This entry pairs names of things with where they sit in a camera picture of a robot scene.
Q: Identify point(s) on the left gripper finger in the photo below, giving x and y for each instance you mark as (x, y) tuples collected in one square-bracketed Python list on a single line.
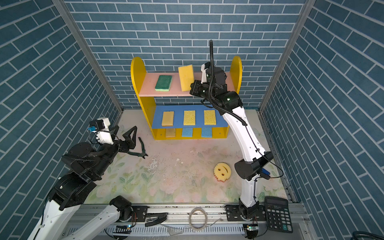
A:
[(130, 137), (114, 133)]

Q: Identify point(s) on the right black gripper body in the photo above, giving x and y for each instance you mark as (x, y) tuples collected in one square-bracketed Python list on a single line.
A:
[(200, 90)]

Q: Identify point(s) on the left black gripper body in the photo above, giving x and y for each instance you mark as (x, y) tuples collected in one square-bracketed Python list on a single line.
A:
[(109, 152)]

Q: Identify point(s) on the bright yellow sponge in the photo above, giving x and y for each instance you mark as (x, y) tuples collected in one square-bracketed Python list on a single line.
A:
[(189, 118), (210, 117)]

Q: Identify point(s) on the pale yellow orange-backed sponge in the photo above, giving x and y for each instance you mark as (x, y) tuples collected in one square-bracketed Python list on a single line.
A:
[(170, 133)]

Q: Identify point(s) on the blue sponge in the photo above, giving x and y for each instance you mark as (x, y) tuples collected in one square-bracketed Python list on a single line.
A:
[(207, 133), (187, 132)]

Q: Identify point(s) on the green scouring pad sponge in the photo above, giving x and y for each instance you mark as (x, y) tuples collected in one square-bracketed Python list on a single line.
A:
[(163, 83)]

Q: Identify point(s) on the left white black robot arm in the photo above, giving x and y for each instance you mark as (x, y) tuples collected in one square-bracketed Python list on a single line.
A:
[(87, 166)]

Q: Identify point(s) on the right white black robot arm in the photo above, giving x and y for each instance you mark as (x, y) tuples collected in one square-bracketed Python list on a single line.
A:
[(255, 157)]

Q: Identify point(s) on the yellow shelf with coloured boards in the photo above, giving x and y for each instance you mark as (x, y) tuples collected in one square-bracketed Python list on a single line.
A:
[(154, 103)]

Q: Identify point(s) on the yellow smiley face sponge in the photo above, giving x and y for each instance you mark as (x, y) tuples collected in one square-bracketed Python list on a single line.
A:
[(222, 172)]

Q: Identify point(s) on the black blue stapler on table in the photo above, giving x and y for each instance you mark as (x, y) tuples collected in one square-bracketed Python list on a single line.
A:
[(265, 174)]

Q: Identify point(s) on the black desk calculator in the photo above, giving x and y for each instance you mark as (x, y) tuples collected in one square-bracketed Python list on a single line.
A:
[(278, 215)]

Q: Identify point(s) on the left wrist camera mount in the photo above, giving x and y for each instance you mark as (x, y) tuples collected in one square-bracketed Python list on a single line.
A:
[(100, 127)]

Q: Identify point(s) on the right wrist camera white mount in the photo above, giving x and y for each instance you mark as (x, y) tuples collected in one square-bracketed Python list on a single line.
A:
[(204, 69)]

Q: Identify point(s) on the aluminium front rail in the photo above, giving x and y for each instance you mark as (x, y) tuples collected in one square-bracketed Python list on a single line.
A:
[(221, 219)]

